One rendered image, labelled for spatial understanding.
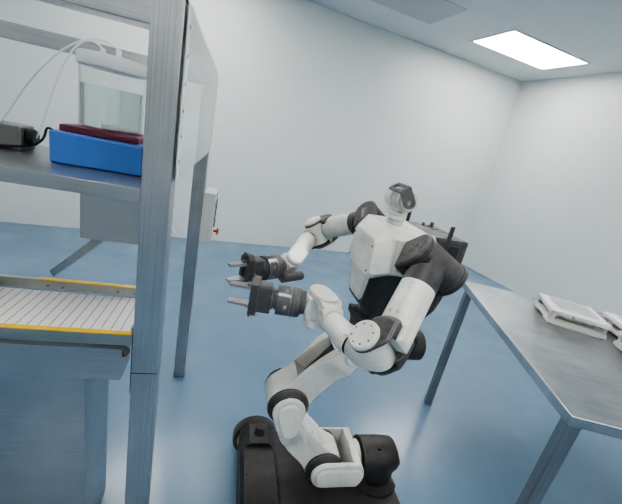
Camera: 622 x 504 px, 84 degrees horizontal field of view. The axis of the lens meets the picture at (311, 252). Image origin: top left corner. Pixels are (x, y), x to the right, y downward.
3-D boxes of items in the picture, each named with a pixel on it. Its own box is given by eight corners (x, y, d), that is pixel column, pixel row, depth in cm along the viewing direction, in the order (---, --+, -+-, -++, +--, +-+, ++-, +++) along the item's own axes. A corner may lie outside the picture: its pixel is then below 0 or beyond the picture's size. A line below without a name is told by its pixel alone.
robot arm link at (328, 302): (300, 310, 105) (320, 334, 93) (306, 283, 102) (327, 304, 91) (319, 309, 108) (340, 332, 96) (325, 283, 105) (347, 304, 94)
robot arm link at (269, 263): (254, 258, 112) (282, 255, 120) (238, 248, 118) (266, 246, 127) (248, 293, 116) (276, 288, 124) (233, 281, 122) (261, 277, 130)
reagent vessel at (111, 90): (150, 136, 98) (154, 63, 92) (135, 137, 84) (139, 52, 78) (90, 124, 94) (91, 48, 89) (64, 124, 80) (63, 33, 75)
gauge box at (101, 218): (166, 237, 115) (171, 178, 109) (160, 247, 106) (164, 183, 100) (93, 228, 110) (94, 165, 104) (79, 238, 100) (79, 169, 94)
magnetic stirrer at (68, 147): (160, 167, 105) (162, 137, 102) (141, 177, 85) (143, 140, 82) (86, 155, 100) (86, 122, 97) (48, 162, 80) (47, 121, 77)
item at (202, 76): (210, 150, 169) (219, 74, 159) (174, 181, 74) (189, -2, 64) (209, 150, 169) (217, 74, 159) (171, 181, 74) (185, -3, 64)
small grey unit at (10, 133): (43, 150, 92) (43, 127, 91) (29, 152, 86) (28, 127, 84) (-2, 143, 90) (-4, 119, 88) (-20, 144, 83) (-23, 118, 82)
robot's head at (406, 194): (409, 202, 110) (402, 180, 107) (422, 208, 102) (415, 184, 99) (391, 210, 110) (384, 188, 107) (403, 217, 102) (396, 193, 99)
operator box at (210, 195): (213, 234, 194) (218, 188, 187) (210, 243, 179) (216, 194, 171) (201, 232, 193) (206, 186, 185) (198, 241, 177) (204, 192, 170)
